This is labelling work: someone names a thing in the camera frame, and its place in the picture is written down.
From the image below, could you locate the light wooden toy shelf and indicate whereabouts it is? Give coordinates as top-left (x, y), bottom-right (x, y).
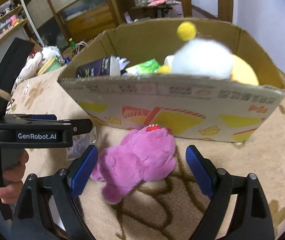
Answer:
top-left (0, 0), bottom-right (44, 61)

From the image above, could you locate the green yellow plush toy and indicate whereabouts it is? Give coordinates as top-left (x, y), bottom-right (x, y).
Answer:
top-left (36, 56), bottom-right (62, 76)

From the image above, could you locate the wooden wardrobe cabinet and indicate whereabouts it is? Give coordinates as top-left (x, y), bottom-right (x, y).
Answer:
top-left (24, 0), bottom-right (119, 50)

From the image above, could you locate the person's left hand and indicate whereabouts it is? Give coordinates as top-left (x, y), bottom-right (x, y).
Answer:
top-left (0, 150), bottom-right (29, 205)

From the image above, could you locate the purple white plush doll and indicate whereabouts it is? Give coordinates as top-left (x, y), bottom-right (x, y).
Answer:
top-left (116, 57), bottom-right (130, 75)

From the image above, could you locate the black tissue pack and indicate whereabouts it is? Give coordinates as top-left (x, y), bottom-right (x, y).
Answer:
top-left (76, 56), bottom-right (121, 78)

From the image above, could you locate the cardboard box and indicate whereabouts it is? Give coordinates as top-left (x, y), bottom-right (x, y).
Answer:
top-left (57, 18), bottom-right (285, 142)

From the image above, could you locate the white plush with paws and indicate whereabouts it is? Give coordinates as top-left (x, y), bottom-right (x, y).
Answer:
top-left (13, 51), bottom-right (43, 89)

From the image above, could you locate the white fluffy chick plush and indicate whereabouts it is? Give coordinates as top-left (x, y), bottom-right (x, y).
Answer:
top-left (157, 21), bottom-right (235, 79)

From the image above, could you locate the pink plush toy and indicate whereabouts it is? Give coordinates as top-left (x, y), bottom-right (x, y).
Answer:
top-left (91, 124), bottom-right (176, 205)

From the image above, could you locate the small black table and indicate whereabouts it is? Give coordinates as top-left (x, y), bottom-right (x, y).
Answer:
top-left (131, 1), bottom-right (184, 18)

